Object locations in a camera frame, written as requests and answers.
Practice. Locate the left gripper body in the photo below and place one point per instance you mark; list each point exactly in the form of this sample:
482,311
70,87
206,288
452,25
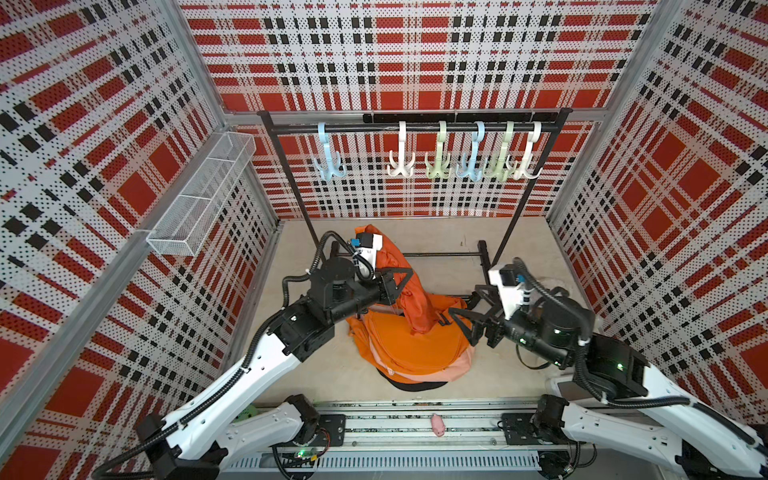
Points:
378,292

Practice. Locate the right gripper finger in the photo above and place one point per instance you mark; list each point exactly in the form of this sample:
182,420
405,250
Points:
472,324
474,297

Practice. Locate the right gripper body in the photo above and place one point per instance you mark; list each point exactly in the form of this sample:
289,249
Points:
522,329

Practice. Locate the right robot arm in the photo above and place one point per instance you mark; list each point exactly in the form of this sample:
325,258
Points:
687,436

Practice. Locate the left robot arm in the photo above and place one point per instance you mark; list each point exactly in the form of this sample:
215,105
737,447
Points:
196,440

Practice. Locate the orange bag with black trim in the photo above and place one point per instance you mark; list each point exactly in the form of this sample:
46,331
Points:
412,387

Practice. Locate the white hook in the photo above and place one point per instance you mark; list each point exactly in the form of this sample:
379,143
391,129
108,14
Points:
521,169
402,166

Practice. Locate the light blue hook far left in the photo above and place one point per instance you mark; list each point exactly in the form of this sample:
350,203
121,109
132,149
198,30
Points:
333,167

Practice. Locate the green hook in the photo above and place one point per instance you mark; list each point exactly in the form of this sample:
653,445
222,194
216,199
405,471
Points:
438,166
498,170

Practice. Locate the green round object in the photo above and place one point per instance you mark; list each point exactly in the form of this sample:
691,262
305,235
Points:
249,412

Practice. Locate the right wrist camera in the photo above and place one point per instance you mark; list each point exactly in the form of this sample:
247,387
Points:
511,289

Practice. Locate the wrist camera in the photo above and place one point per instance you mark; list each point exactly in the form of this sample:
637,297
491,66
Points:
511,289
366,246

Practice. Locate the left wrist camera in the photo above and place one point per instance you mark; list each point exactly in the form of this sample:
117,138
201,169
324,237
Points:
366,246

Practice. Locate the small pink object on rail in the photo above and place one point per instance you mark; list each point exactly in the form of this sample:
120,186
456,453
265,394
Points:
437,425

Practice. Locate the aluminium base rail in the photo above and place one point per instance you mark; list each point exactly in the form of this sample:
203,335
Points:
396,436

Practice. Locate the white wire mesh basket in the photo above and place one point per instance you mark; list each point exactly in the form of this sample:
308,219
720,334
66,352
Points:
184,227

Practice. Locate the black wall hook strip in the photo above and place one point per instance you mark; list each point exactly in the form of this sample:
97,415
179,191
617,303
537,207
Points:
460,117

